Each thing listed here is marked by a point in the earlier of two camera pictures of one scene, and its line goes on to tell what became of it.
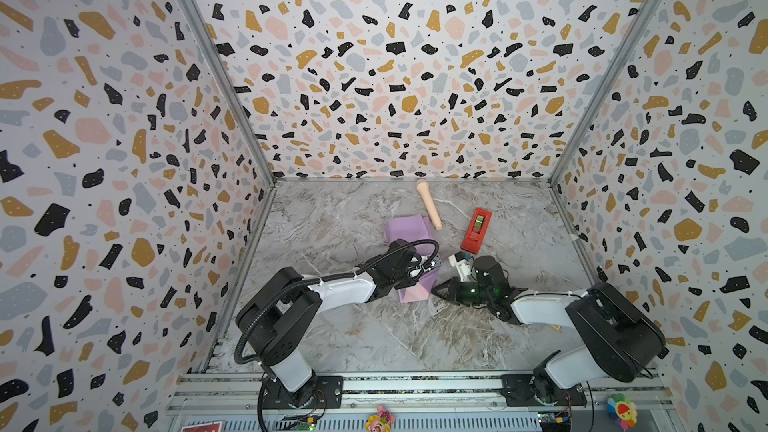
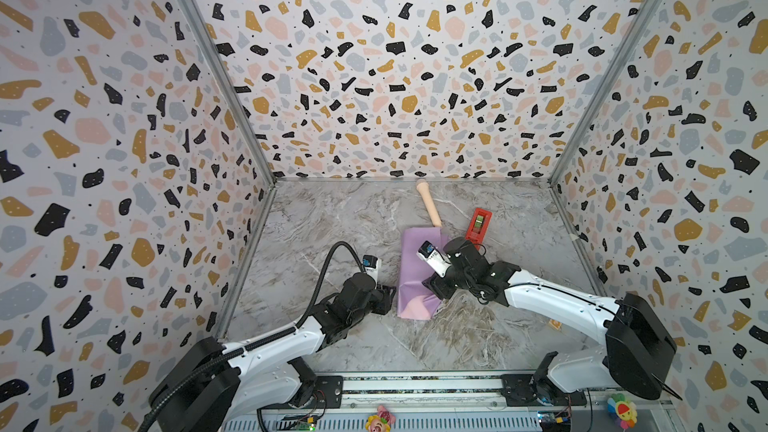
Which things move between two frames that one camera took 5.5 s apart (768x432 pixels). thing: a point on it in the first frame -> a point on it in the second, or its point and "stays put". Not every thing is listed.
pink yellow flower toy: (380, 422) stays put
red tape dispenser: (476, 230) stays put
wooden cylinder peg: (434, 214) stays put
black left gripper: (407, 281) -> (383, 298)
